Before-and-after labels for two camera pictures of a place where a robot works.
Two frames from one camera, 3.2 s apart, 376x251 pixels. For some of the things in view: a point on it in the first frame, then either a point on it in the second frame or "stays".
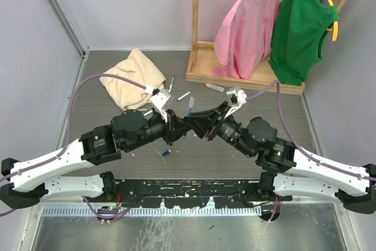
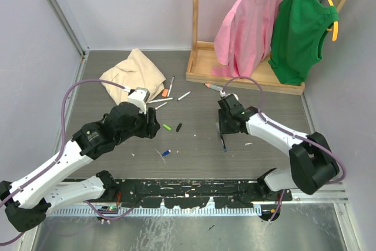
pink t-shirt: (244, 36) stays
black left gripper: (174, 128) → (150, 124)
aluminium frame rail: (65, 19) stays
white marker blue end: (184, 96) stays
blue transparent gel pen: (190, 111) → (221, 137)
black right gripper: (205, 120) → (224, 129)
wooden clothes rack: (203, 60) stays
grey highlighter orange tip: (214, 87) stays
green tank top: (301, 21) stays
